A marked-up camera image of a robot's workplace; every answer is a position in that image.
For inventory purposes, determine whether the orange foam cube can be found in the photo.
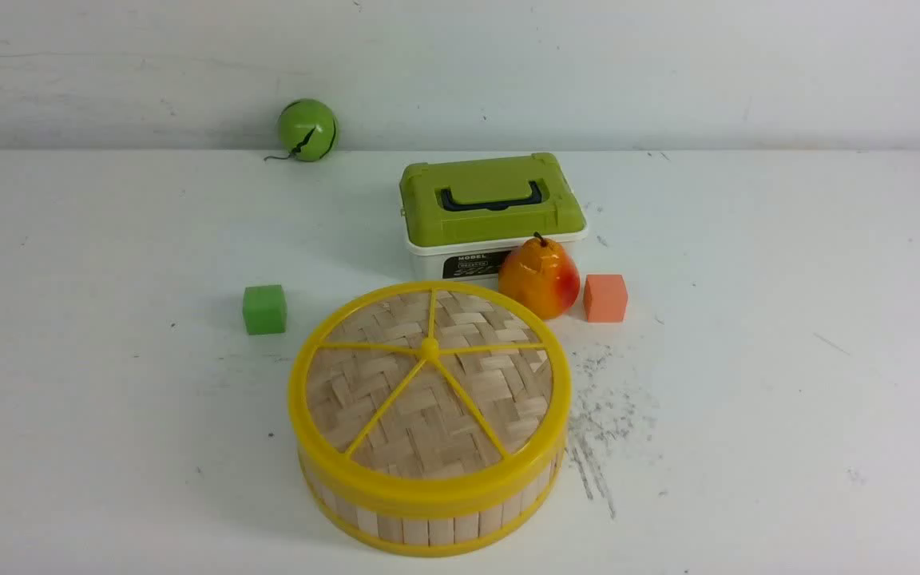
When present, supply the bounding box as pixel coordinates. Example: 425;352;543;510
583;274;629;323

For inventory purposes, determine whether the green foam cube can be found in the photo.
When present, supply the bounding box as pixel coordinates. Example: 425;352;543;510
242;284;288;335

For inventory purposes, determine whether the green lidded white storage box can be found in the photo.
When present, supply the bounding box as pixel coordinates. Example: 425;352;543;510
399;152;590;281

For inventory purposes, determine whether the green ball with black crack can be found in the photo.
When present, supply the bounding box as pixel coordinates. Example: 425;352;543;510
264;98;339;161

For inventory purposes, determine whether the yellow bamboo steamer basket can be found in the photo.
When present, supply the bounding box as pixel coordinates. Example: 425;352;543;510
297;452;565;557

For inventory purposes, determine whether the orange red toy pear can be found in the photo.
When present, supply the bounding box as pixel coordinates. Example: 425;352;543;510
498;232;581;321

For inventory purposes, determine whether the yellow woven bamboo steamer lid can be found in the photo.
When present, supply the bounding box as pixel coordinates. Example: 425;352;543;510
288;281;572;517

